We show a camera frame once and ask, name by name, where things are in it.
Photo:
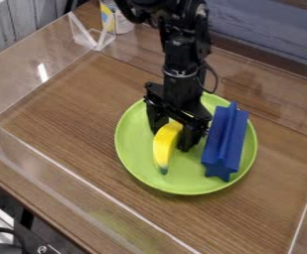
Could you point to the clear acrylic enclosure wall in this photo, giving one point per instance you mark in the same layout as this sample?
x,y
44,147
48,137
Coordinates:
x,y
97,222

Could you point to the white labelled can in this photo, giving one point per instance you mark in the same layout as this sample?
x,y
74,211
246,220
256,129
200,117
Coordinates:
x,y
116,20

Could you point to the yellow toy banana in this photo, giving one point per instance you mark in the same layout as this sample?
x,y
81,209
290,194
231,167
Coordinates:
x,y
164,145

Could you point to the blue star-shaped block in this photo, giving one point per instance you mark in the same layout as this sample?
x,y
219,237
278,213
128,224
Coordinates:
x,y
224,143

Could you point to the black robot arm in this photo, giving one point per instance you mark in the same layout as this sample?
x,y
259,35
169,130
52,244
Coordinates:
x,y
183,22

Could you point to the green round plate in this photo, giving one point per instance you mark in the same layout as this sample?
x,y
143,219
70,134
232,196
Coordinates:
x,y
186,178

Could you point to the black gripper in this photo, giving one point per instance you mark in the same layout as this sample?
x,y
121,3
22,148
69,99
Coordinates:
x,y
176,100

